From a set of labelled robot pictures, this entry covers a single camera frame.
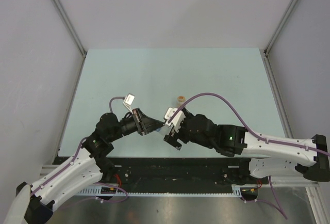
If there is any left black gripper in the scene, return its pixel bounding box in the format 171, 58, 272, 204
108, 108, 164, 142

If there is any right aluminium frame post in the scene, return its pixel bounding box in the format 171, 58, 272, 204
263, 0, 300, 56

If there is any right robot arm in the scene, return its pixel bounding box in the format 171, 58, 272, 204
162, 108, 329, 183

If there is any clear pill bottle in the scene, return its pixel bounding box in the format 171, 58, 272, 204
177, 95, 186, 108

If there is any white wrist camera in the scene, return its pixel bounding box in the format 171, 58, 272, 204
164, 107, 185, 135
123, 93, 135, 114

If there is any left aluminium frame post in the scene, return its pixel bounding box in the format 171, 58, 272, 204
38, 0, 87, 57

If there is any aluminium front beam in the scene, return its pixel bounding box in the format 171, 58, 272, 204
39, 165, 319, 187

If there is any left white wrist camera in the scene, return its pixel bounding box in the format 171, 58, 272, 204
123, 93, 135, 114

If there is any grey slotted cable duct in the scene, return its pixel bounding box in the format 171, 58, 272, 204
77, 184, 243, 198

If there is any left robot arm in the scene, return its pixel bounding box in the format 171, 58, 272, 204
23, 108, 163, 223

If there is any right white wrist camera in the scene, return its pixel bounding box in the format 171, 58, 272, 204
164, 107, 185, 135

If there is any aluminium frame post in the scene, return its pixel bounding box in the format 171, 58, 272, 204
38, 0, 87, 57
263, 0, 300, 56

